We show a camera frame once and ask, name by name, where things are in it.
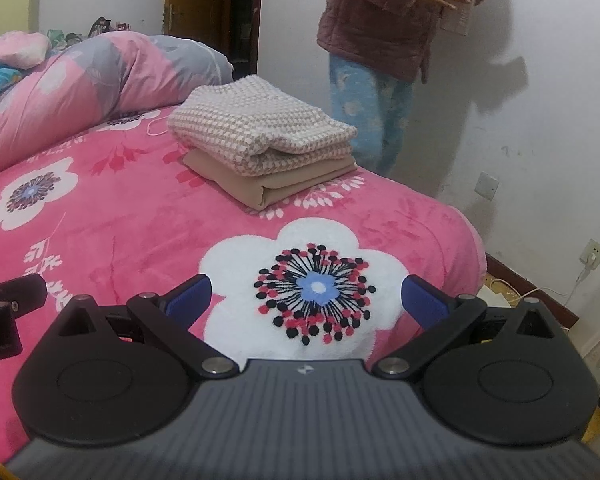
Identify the beige checked knit sweater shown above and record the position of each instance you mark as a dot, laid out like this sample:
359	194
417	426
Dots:
250	120

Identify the cluttered dresser items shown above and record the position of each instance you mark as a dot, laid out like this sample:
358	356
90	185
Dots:
90	30

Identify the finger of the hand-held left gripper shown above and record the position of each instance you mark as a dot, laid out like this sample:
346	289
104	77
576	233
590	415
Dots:
27	292

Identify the pink fluffy pillow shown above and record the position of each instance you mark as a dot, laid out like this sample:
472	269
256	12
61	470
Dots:
15	47

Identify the paper box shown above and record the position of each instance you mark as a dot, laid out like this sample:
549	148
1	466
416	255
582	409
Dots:
457	17

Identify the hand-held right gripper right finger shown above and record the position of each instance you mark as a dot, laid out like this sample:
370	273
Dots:
420	297

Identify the pink floral bed blanket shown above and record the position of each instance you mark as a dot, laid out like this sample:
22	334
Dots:
130	220

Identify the folded beige garment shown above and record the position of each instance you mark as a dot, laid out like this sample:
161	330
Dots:
275	182

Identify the pink grey floral quilt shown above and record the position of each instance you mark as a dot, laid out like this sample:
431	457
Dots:
105	80

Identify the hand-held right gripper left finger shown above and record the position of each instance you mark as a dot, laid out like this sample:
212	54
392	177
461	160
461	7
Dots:
192	297

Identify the brown wooden door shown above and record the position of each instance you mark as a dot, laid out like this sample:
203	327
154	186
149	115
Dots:
205	10

